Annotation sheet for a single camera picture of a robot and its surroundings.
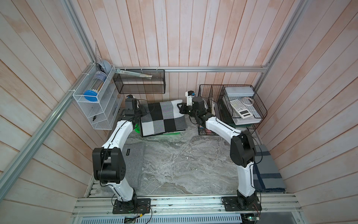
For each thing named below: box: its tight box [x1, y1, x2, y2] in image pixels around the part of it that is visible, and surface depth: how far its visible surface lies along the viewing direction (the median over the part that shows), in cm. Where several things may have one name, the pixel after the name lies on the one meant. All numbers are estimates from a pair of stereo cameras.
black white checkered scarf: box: [139, 99, 188, 138], surface depth 92 cm
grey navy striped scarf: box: [252, 144, 287, 193], surface depth 83 cm
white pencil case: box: [225, 86, 255, 97], surface depth 103 cm
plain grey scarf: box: [121, 143, 145, 194], surface depth 87 cm
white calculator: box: [229, 99, 254, 119], surface depth 91 cm
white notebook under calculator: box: [232, 116, 262, 126], surface depth 90 cm
